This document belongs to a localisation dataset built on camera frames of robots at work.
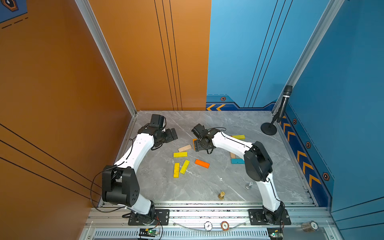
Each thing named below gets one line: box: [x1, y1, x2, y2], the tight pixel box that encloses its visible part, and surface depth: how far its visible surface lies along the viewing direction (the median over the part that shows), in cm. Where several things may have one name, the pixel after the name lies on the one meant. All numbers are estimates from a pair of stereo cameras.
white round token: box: [204, 221, 213, 231], surface depth 72 cm
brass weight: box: [218, 191, 226, 200], surface depth 79 cm
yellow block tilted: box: [180, 160, 191, 175], surface depth 92 cm
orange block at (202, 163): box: [194, 159, 211, 169], surface depth 93 cm
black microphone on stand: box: [260, 85, 293, 136], surface depth 93 cm
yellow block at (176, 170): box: [173, 162, 180, 178], surface depth 90 cm
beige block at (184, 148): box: [178, 144, 192, 153], surface depth 101 cm
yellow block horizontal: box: [173, 151, 188, 158], surface depth 97 cm
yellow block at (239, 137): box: [232, 134, 246, 140], surface depth 106 cm
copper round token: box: [220, 221, 230, 231], surface depth 72 cm
